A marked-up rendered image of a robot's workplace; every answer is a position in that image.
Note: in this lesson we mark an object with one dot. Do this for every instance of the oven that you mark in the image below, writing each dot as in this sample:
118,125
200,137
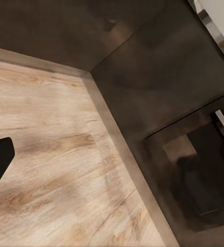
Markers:
187,154

